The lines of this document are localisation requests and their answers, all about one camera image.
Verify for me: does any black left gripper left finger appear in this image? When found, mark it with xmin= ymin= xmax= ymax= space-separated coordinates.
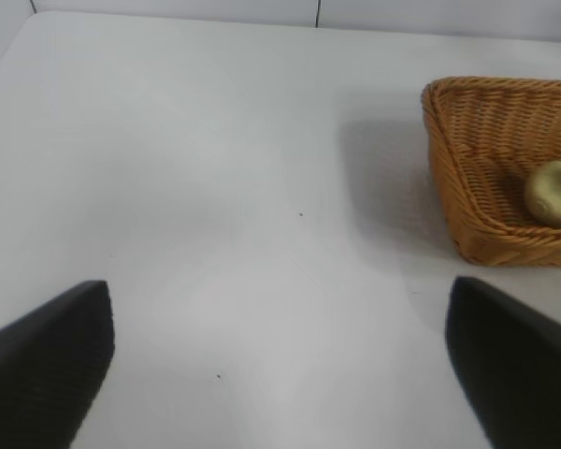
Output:
xmin=0 ymin=279 xmax=117 ymax=449

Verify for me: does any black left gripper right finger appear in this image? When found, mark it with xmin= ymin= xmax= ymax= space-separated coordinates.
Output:
xmin=444 ymin=275 xmax=561 ymax=449

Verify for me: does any pale yellow egg yolk pastry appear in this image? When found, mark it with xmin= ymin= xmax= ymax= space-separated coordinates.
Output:
xmin=524 ymin=161 xmax=561 ymax=229

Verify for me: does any brown woven wicker basket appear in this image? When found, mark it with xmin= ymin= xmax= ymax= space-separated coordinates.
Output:
xmin=420 ymin=76 xmax=561 ymax=269

